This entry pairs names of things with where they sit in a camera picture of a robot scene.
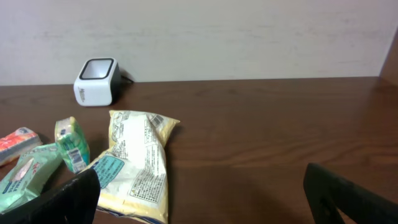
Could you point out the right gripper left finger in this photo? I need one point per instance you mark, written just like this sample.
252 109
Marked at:
74 202

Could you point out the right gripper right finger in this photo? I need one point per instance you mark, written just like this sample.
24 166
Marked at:
328 194

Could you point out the teal Kleenex tissue pack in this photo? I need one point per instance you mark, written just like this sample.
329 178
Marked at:
71 143

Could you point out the mint green wet wipes pack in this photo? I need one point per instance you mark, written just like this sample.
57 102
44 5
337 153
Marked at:
26 180

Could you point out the cream yellow snack bag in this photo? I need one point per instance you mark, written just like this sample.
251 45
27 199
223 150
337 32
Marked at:
132 172

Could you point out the orange Kleenex tissue pack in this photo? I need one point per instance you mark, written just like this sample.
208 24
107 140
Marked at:
20 141

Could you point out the white barcode scanner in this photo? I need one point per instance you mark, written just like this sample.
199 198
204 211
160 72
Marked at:
98 82

